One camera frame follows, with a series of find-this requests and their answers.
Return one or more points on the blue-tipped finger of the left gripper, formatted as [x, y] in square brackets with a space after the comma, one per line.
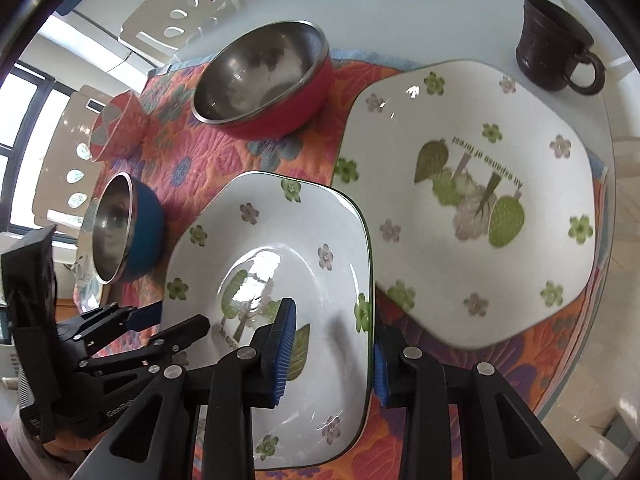
[90, 332]

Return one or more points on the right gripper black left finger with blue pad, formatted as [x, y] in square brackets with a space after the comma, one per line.
[155, 437]

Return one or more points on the blue steel bowl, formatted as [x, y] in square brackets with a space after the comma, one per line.
[128, 231]

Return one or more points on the cream chair lower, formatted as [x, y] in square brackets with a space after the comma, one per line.
[68, 175]

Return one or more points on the cream chair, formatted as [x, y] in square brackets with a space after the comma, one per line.
[68, 175]
[157, 29]

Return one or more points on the colourful quilted placemat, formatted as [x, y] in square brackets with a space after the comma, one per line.
[187, 165]

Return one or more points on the small red patterned bowl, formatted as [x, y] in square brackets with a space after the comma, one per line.
[119, 128]

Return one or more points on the black framed window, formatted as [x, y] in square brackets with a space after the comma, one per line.
[32, 103]

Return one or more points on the large white floral plate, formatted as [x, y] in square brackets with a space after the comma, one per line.
[479, 200]

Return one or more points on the red steel bowl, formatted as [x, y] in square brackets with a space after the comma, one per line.
[267, 83]

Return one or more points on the cream chair upper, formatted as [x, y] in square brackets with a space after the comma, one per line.
[157, 29]

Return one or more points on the dark brown mug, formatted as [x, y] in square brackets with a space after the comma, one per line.
[552, 44]

